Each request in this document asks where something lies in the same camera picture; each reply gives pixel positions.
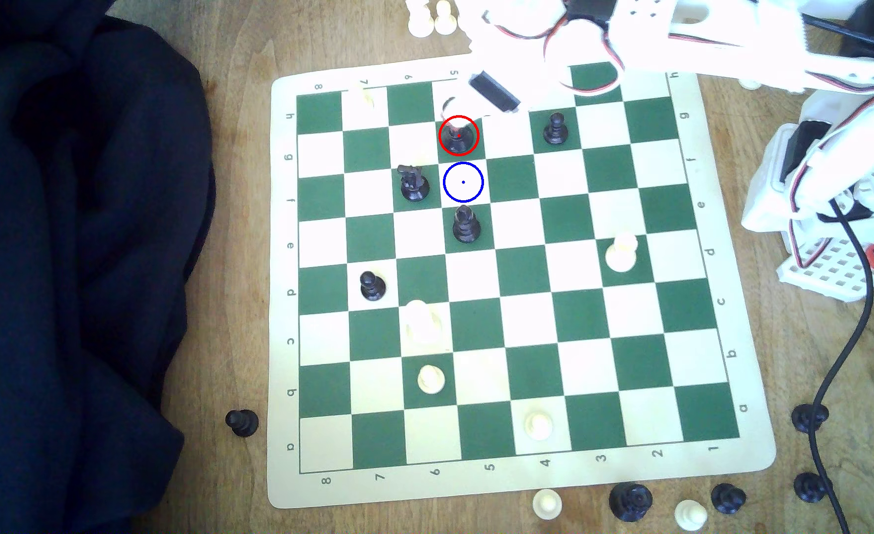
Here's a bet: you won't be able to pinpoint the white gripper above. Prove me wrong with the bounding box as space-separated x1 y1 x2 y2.
442 0 617 123

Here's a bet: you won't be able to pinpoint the black king chess piece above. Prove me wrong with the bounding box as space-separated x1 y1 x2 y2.
443 119 477 155

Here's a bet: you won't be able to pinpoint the black knight chess piece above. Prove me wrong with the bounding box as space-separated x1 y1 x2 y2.
398 164 431 203

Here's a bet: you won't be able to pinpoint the white knight chess piece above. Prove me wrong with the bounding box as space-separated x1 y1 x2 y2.
407 0 436 39

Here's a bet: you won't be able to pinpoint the black bishop chess piece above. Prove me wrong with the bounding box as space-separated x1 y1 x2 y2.
452 205 481 244

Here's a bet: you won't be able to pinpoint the green white chess board mat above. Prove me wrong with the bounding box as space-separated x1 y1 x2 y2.
266 50 778 510

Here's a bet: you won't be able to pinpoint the white bishop chess piece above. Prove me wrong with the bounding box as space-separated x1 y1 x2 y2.
605 232 640 273

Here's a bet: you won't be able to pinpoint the white queen chess piece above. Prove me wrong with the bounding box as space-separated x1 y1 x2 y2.
403 300 445 347

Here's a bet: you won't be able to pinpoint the large black chess piece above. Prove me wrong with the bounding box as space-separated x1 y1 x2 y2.
608 482 655 523

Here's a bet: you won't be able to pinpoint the dark blue cloth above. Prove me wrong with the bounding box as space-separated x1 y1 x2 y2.
0 0 219 534

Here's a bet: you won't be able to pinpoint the red white black servo wires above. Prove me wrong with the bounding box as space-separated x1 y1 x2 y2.
784 157 828 272

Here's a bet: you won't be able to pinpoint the black power cable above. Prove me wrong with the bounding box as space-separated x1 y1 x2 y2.
808 194 874 534

